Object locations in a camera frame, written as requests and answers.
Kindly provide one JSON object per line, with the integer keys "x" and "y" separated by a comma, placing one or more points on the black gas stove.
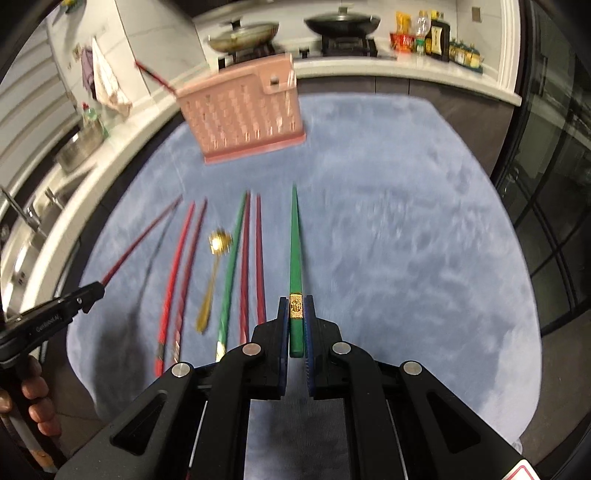
{"x": 351, "y": 46}

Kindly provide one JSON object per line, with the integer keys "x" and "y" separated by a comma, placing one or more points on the red packet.
{"x": 401, "y": 41}

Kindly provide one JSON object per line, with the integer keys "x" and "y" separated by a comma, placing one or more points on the white pink towel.
{"x": 108, "y": 78}

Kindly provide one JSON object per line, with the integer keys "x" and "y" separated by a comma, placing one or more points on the black framed glass door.
{"x": 545, "y": 161}

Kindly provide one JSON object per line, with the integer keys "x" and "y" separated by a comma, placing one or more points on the pink utensil basket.
{"x": 231, "y": 115}

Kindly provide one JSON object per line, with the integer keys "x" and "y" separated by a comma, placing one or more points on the yellow packet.
{"x": 402, "y": 23}

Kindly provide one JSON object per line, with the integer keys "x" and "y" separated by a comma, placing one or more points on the steel bowl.
{"x": 76, "y": 150}

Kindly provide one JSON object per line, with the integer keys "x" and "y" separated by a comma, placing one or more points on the steel sink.
{"x": 23, "y": 267}

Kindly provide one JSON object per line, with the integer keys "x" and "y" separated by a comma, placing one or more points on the green dish soap bottle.
{"x": 92, "y": 117}

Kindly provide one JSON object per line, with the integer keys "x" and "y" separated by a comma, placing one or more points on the black wok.
{"x": 341, "y": 23}

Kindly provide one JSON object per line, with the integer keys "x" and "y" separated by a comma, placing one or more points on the clear plastic bottle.
{"x": 420, "y": 27}

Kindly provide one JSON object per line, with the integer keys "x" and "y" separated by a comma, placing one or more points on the green lidded spice jar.
{"x": 458, "y": 51}
{"x": 474, "y": 57}

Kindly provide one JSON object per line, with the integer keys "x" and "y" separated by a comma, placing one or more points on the purple cloth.
{"x": 87, "y": 69}

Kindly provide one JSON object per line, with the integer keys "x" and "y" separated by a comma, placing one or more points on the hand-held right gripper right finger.
{"x": 308, "y": 350}

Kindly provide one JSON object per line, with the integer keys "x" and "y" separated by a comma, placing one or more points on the dark sauce bottle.
{"x": 438, "y": 41}

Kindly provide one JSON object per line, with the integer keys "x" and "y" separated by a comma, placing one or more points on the blue plush mat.
{"x": 392, "y": 230}

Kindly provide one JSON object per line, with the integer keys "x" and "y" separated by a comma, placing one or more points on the green chopstick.
{"x": 294, "y": 258}
{"x": 231, "y": 277}

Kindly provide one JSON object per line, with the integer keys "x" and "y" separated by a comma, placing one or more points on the steel wok with lid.
{"x": 240, "y": 37}

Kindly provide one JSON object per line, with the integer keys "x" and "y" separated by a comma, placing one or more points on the dark red chopstick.
{"x": 138, "y": 244}
{"x": 244, "y": 267}
{"x": 154, "y": 76}

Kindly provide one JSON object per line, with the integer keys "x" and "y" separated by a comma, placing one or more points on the person's left hand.
{"x": 39, "y": 392}

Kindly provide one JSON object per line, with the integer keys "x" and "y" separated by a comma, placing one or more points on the gold spoon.
{"x": 219, "y": 244}

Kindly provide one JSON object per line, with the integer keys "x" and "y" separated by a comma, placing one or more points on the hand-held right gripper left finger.
{"x": 282, "y": 350}

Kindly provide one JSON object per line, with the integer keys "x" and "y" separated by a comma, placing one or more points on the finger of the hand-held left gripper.
{"x": 90, "y": 293}

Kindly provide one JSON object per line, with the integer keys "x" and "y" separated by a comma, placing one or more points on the steel faucet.
{"x": 30, "y": 214}

